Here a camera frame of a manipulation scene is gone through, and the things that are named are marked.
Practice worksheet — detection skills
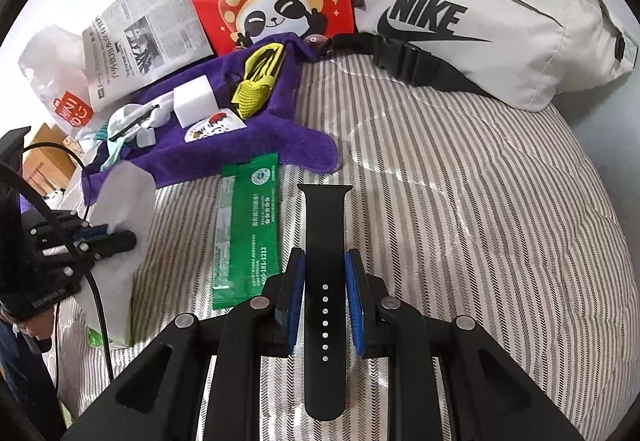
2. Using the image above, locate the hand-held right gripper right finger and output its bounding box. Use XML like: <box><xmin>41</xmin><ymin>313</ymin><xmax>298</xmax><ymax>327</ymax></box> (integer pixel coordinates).
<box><xmin>344</xmin><ymin>248</ymin><xmax>591</xmax><ymax>441</ymax></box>

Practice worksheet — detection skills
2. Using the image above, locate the purple towel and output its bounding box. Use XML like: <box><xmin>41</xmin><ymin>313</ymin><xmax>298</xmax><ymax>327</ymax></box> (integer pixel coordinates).
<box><xmin>82</xmin><ymin>33</ymin><xmax>340</xmax><ymax>202</ymax></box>

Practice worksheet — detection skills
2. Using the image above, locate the white sock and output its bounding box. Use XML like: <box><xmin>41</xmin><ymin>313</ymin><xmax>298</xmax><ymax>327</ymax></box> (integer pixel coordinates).
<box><xmin>107</xmin><ymin>103</ymin><xmax>173</xmax><ymax>142</ymax></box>

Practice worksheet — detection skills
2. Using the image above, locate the striped bed sheet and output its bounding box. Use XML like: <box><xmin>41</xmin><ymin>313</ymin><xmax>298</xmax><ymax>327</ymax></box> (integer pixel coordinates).
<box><xmin>55</xmin><ymin>56</ymin><xmax>636</xmax><ymax>441</ymax></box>

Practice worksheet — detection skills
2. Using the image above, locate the wooden furniture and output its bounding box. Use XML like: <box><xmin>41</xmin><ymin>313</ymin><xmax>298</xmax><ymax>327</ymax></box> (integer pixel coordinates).
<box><xmin>22</xmin><ymin>121</ymin><xmax>83</xmax><ymax>196</ymax></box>

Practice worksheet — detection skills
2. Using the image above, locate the white tissue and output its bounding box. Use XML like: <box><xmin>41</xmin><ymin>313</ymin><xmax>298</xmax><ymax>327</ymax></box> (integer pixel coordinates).
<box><xmin>75</xmin><ymin>164</ymin><xmax>157</xmax><ymax>347</ymax></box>

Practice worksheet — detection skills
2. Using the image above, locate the green packet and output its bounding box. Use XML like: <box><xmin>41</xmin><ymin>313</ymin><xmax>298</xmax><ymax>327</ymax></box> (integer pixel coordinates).
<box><xmin>211</xmin><ymin>152</ymin><xmax>280</xmax><ymax>311</ymax></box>

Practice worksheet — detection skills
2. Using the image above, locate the yellow mesh pouch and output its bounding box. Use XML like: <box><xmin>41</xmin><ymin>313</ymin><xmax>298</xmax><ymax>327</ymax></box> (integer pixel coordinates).
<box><xmin>231</xmin><ymin>42</ymin><xmax>287</xmax><ymax>119</ymax></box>

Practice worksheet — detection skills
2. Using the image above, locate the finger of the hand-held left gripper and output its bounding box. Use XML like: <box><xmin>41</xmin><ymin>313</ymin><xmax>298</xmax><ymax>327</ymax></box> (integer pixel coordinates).
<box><xmin>35</xmin><ymin>231</ymin><xmax>138</xmax><ymax>273</ymax></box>
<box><xmin>30</xmin><ymin>210</ymin><xmax>110</xmax><ymax>243</ymax></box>

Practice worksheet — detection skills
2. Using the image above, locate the black watch band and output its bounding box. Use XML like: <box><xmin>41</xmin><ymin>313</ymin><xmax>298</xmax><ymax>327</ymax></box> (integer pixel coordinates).
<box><xmin>297</xmin><ymin>183</ymin><xmax>353</xmax><ymax>422</ymax></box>

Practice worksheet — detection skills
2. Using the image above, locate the white panda sticker card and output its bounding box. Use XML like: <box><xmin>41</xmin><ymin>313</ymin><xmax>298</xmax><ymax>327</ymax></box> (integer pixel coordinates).
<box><xmin>184</xmin><ymin>110</ymin><xmax>247</xmax><ymax>142</ymax></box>

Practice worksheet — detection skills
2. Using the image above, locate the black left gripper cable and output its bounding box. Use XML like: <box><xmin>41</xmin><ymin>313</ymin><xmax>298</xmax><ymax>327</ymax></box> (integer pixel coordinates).
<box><xmin>22</xmin><ymin>143</ymin><xmax>116</xmax><ymax>374</ymax></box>

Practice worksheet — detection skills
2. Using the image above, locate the black hair clip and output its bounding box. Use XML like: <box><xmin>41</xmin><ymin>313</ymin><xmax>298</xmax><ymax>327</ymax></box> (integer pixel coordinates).
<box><xmin>109</xmin><ymin>106</ymin><xmax>159</xmax><ymax>142</ymax></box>

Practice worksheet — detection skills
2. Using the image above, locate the green striped cloth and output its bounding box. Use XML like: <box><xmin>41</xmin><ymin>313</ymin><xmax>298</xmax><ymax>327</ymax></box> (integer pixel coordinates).
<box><xmin>97</xmin><ymin>123</ymin><xmax>126</xmax><ymax>172</ymax></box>

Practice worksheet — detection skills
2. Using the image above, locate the person's dark blue clothing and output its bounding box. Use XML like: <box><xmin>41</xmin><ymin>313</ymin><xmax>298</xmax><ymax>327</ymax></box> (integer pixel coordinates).
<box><xmin>0</xmin><ymin>316</ymin><xmax>68</xmax><ymax>427</ymax></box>

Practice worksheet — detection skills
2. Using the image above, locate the newspaper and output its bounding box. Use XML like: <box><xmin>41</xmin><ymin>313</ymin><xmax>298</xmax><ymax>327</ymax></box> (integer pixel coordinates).
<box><xmin>82</xmin><ymin>0</ymin><xmax>217</xmax><ymax>112</ymax></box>

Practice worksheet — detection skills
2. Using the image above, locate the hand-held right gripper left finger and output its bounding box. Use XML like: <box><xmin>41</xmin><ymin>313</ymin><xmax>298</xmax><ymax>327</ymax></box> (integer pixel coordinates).
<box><xmin>60</xmin><ymin>248</ymin><xmax>307</xmax><ymax>441</ymax></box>

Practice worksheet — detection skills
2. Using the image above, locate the white sponge block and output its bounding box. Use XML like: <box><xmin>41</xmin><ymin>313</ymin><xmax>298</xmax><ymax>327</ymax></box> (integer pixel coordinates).
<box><xmin>173</xmin><ymin>75</ymin><xmax>217</xmax><ymax>128</ymax></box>

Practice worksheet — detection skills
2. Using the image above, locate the white plastic shopping bag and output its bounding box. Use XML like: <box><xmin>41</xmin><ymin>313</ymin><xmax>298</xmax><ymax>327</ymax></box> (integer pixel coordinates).
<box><xmin>17</xmin><ymin>23</ymin><xmax>108</xmax><ymax>139</ymax></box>

